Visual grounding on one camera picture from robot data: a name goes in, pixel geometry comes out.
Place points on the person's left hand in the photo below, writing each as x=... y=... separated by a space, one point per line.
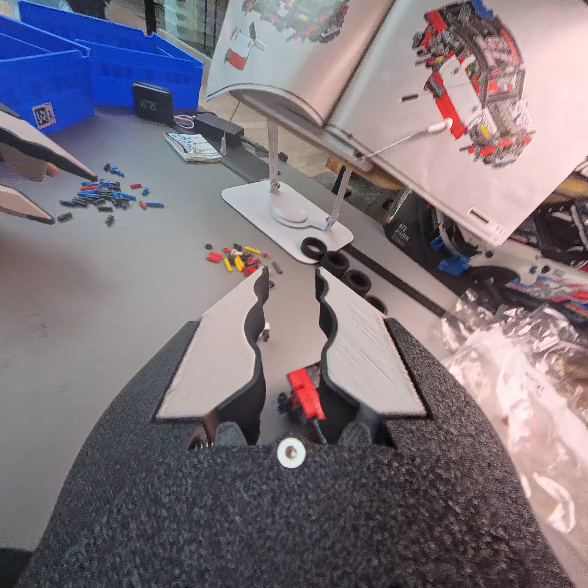
x=50 y=171

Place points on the black power bank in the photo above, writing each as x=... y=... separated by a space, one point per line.
x=151 y=103

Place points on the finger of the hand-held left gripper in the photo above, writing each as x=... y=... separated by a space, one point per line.
x=23 y=133
x=18 y=204

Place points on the folded sticker sheet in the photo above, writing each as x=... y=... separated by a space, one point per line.
x=193 y=146

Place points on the blue brick assembly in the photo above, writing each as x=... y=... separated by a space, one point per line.
x=452 y=265

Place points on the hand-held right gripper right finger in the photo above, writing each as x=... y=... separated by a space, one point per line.
x=367 y=358

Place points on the white book stand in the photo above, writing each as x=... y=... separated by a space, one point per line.
x=257 y=202

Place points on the building instruction booklet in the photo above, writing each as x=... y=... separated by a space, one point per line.
x=505 y=183

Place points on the partly built toy race car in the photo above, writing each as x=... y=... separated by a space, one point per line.
x=303 y=393

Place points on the black power adapter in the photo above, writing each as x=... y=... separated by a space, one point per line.
x=216 y=126

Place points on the clear plastic bags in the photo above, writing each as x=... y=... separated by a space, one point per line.
x=528 y=390

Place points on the grey desk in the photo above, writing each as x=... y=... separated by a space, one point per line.
x=115 y=298

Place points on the small white black connector brick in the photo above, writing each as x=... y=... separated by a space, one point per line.
x=265 y=331

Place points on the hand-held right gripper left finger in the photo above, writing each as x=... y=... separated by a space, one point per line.
x=216 y=358

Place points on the black rubber toy tyre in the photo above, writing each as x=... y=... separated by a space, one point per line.
x=313 y=256
x=336 y=272
x=377 y=307
x=357 y=291

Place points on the black toy set box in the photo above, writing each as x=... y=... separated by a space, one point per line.
x=404 y=229

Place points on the pile of red yellow bricks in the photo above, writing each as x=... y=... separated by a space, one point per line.
x=236 y=262

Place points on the pile of blue black pins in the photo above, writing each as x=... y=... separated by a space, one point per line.
x=103 y=193

